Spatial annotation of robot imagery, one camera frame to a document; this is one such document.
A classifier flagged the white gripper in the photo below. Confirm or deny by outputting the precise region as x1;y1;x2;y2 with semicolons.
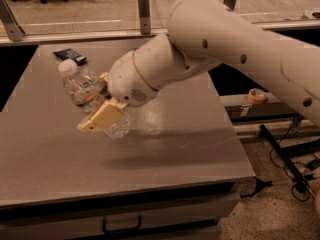
78;51;158;133

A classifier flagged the clear plastic water bottle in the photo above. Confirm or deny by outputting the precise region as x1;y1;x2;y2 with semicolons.
57;59;130;139

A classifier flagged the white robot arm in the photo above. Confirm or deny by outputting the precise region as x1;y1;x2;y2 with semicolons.
79;0;320;133

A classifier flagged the dark blue snack packet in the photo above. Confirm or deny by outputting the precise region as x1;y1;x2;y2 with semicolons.
54;48;87;66

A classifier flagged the orange tape roll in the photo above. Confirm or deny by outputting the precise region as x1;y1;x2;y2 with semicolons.
247;88;267;104

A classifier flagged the grey cabinet drawer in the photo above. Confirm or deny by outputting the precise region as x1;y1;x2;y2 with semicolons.
0;192;240;240

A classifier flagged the black metal stand leg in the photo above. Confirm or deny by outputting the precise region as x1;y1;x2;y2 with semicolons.
259;125;307;193

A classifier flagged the middle metal railing post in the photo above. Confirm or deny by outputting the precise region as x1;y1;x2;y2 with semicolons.
138;0;151;35

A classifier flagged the left metal railing post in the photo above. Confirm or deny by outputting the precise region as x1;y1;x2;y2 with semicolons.
0;0;25;42

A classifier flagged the black drawer handle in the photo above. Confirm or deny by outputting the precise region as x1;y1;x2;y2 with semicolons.
101;215;142;235

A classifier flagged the black floor cable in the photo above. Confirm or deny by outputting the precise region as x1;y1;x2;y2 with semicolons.
240;115;320;203

